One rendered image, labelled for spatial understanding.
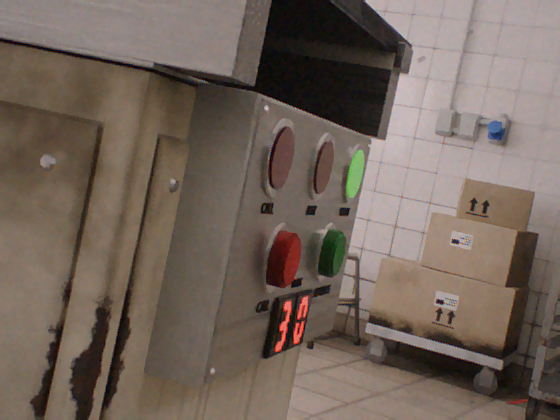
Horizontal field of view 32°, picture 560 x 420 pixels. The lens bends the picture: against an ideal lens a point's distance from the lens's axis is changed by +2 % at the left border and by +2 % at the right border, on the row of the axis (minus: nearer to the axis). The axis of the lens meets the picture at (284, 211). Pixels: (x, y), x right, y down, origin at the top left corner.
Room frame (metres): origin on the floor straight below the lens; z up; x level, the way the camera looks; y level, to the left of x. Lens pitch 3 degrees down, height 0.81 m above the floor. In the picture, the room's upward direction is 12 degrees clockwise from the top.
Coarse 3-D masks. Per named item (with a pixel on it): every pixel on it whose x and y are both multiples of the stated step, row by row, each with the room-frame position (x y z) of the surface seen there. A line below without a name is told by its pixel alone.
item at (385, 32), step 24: (288, 0) 0.55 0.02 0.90; (312, 0) 0.53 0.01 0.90; (336, 0) 0.53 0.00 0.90; (360, 0) 0.58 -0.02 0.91; (288, 24) 0.64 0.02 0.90; (312, 24) 0.62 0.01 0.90; (336, 24) 0.60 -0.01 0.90; (360, 24) 0.59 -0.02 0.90; (384, 24) 0.64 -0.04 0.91; (384, 48) 0.66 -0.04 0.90
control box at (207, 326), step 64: (192, 128) 0.44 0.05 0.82; (256, 128) 0.44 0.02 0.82; (320, 128) 0.53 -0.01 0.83; (192, 192) 0.44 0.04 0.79; (256, 192) 0.45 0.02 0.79; (192, 256) 0.44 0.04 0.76; (256, 256) 0.47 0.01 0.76; (320, 256) 0.58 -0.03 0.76; (192, 320) 0.44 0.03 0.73; (256, 320) 0.49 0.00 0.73; (320, 320) 0.62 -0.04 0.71; (192, 384) 0.44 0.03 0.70
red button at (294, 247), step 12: (276, 240) 0.49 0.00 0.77; (288, 240) 0.49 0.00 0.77; (300, 240) 0.50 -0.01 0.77; (276, 252) 0.49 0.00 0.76; (288, 252) 0.49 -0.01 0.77; (300, 252) 0.51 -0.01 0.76; (276, 264) 0.49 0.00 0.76; (288, 264) 0.49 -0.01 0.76; (276, 276) 0.49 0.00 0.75; (288, 276) 0.50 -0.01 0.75
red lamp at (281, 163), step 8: (288, 128) 0.47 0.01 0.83; (280, 136) 0.46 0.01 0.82; (288, 136) 0.47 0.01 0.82; (280, 144) 0.46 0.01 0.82; (288, 144) 0.47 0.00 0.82; (280, 152) 0.47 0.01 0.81; (288, 152) 0.48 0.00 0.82; (272, 160) 0.46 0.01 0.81; (280, 160) 0.47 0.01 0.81; (288, 160) 0.48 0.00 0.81; (272, 168) 0.46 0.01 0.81; (280, 168) 0.47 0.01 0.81; (288, 168) 0.48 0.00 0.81; (272, 176) 0.46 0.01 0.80; (280, 176) 0.47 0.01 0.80; (272, 184) 0.46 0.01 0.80; (280, 184) 0.48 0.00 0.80
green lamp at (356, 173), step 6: (360, 150) 0.62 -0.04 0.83; (360, 156) 0.62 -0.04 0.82; (354, 162) 0.61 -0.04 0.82; (360, 162) 0.63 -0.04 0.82; (354, 168) 0.61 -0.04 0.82; (360, 168) 0.63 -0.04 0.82; (354, 174) 0.62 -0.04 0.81; (360, 174) 0.63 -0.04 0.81; (354, 180) 0.62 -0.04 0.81; (360, 180) 0.64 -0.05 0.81; (348, 186) 0.61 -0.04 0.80; (354, 186) 0.62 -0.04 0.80; (348, 192) 0.62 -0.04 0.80; (354, 192) 0.63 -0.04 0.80
